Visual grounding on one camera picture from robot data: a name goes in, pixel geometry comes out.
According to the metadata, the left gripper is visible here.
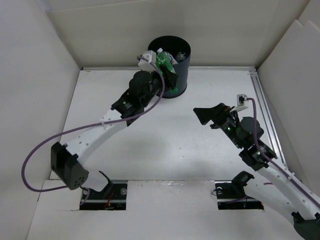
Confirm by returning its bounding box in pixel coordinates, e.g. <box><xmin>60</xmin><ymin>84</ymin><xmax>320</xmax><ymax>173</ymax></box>
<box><xmin>140</xmin><ymin>65</ymin><xmax>177</xmax><ymax>108</ymax></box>

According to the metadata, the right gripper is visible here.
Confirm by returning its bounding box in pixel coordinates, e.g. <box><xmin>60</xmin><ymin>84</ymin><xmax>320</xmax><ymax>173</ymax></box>
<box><xmin>192</xmin><ymin>102</ymin><xmax>243</xmax><ymax>149</ymax></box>

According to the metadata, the clear bottle orange blue label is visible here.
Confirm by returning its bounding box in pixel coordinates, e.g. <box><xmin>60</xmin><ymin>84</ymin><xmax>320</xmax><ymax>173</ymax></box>
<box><xmin>156</xmin><ymin>47</ymin><xmax>178</xmax><ymax>65</ymax></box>

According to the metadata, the clear bottle blue green label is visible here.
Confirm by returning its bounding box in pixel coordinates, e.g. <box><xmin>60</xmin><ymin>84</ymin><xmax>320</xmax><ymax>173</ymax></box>
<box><xmin>174</xmin><ymin>52</ymin><xmax>187</xmax><ymax>64</ymax></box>

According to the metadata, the green plastic bottle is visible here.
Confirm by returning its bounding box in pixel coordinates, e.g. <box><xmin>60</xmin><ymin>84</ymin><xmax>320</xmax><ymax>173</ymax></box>
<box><xmin>155</xmin><ymin>48</ymin><xmax>179</xmax><ymax>94</ymax></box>

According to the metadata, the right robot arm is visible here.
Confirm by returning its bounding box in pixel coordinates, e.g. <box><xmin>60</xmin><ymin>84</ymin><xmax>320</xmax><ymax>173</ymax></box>
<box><xmin>193</xmin><ymin>103</ymin><xmax>320</xmax><ymax>240</ymax></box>

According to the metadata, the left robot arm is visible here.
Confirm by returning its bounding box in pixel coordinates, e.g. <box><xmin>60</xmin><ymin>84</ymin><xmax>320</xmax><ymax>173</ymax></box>
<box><xmin>50</xmin><ymin>63</ymin><xmax>178</xmax><ymax>199</ymax></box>

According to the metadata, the dark blue round bin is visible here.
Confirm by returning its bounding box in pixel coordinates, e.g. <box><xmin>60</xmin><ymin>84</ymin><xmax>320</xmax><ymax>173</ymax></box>
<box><xmin>148</xmin><ymin>35</ymin><xmax>191</xmax><ymax>99</ymax></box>

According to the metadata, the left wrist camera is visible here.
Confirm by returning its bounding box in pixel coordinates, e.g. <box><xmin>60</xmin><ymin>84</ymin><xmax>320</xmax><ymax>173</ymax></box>
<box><xmin>138</xmin><ymin>50</ymin><xmax>157</xmax><ymax>72</ymax></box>

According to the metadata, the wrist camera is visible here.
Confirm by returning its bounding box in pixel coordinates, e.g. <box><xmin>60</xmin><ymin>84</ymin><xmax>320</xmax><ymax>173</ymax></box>
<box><xmin>232</xmin><ymin>94</ymin><xmax>248</xmax><ymax>112</ymax></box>
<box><xmin>138</xmin><ymin>50</ymin><xmax>157</xmax><ymax>72</ymax></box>

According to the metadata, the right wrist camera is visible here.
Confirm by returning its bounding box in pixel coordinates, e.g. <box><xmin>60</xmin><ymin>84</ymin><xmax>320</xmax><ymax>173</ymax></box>
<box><xmin>232</xmin><ymin>94</ymin><xmax>248</xmax><ymax>112</ymax></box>

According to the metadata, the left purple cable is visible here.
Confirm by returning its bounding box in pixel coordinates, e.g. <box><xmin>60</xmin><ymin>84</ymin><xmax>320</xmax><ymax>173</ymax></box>
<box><xmin>21</xmin><ymin>56</ymin><xmax>166</xmax><ymax>206</ymax></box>

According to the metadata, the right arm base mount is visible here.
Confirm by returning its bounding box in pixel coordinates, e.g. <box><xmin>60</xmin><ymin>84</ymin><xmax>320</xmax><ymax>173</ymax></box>
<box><xmin>211</xmin><ymin>171</ymin><xmax>264</xmax><ymax>211</ymax></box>

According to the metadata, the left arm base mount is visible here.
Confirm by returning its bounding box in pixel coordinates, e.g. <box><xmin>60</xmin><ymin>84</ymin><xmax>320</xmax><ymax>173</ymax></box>
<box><xmin>79</xmin><ymin>171</ymin><xmax>128</xmax><ymax>211</ymax></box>

